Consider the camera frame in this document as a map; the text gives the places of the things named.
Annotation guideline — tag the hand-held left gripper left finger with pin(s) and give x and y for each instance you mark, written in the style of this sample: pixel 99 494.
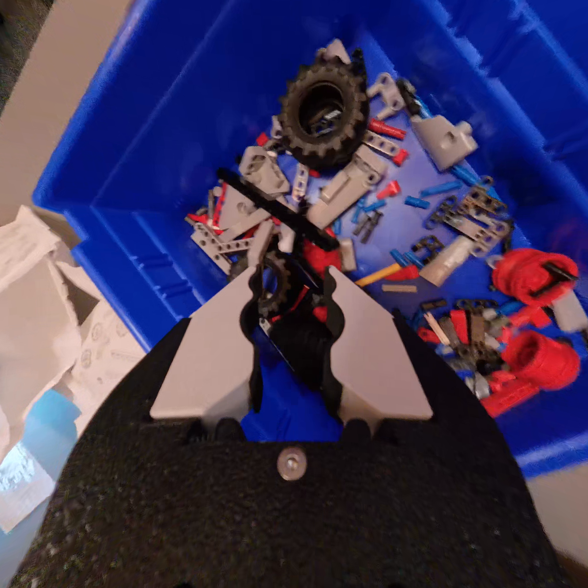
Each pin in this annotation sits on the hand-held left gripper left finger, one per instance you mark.
pixel 206 363

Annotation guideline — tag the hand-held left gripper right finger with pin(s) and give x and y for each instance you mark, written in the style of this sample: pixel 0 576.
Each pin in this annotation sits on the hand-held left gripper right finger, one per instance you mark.
pixel 381 363

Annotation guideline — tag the small black toy tire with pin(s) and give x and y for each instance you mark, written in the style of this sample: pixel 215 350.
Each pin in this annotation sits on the small black toy tire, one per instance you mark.
pixel 303 349
pixel 282 275

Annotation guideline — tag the blue plastic bin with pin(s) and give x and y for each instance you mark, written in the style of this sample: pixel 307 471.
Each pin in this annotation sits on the blue plastic bin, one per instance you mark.
pixel 160 138

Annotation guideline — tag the red toy wheel hub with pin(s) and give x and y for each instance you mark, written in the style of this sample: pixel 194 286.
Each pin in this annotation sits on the red toy wheel hub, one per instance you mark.
pixel 542 360
pixel 535 275

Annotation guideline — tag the light blue plastic sheet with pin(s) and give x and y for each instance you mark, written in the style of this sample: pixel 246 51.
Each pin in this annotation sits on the light blue plastic sheet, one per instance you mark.
pixel 50 422

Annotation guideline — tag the black long toy beam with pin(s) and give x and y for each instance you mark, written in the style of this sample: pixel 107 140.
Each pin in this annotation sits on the black long toy beam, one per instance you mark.
pixel 275 209

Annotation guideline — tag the torn white paper bag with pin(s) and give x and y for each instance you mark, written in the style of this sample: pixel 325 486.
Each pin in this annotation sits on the torn white paper bag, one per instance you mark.
pixel 36 298

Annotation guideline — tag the large black toy tire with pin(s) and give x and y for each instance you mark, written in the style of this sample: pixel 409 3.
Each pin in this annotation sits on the large black toy tire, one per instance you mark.
pixel 330 154

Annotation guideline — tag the pile of toy building pieces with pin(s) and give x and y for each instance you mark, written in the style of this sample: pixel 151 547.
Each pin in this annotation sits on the pile of toy building pieces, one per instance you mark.
pixel 445 138

